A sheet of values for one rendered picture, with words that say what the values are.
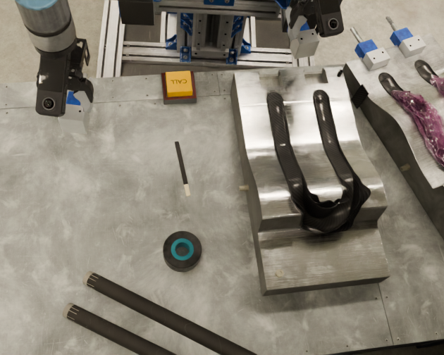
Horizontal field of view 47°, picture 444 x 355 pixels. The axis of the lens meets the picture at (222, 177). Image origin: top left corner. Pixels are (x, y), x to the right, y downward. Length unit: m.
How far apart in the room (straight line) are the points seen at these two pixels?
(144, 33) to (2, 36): 0.68
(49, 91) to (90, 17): 1.59
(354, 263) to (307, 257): 0.10
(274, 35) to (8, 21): 1.18
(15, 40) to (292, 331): 1.83
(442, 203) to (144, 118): 0.70
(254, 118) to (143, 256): 0.39
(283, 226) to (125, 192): 0.36
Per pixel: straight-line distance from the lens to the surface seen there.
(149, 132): 1.22
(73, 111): 1.08
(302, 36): 1.21
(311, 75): 1.27
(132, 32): 2.16
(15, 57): 2.43
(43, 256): 1.14
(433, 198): 1.23
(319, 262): 1.08
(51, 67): 0.93
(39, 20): 0.85
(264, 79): 1.24
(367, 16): 2.67
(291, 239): 1.08
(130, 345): 1.02
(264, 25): 2.22
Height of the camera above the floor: 1.87
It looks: 66 degrees down
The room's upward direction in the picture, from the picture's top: 12 degrees clockwise
